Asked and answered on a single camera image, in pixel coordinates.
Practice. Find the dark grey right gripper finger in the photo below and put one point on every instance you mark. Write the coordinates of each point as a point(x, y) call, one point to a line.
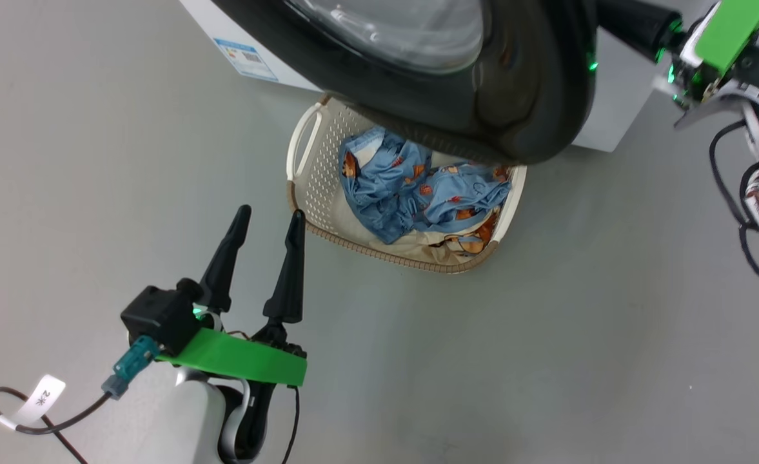
point(640, 26)

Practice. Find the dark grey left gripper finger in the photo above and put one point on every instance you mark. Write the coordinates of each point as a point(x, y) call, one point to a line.
point(289, 283)
point(224, 270)

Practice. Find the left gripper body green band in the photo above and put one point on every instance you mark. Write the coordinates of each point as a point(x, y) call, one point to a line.
point(244, 357)

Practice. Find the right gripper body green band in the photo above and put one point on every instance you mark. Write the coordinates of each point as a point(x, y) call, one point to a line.
point(734, 26)

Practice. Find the black glass washing machine door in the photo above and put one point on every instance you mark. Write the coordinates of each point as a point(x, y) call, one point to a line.
point(521, 84)

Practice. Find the blue cartoon print garment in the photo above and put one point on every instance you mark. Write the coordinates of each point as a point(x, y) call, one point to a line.
point(405, 193)

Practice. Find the white washing machine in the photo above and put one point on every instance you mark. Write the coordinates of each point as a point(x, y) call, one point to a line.
point(618, 109)

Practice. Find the cream perforated laundry basket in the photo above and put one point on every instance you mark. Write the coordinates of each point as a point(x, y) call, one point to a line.
point(318, 187)

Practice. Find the cream cartoon print garment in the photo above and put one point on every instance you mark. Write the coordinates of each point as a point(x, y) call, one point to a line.
point(418, 248)

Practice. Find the blue energy label sticker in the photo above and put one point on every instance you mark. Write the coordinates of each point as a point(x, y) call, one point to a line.
point(247, 59)

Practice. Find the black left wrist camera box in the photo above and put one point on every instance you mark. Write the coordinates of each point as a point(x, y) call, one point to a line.
point(160, 316)

